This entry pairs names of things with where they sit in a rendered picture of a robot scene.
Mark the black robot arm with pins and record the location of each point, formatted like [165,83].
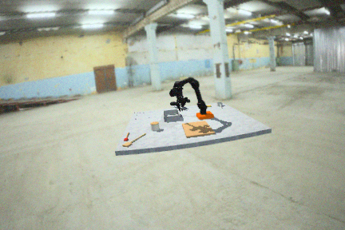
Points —
[177,90]

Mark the wooden spoon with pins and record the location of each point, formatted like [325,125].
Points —
[129,143]

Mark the light wooden board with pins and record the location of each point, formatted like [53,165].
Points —
[197,129]

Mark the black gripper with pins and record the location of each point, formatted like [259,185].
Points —
[178,104]

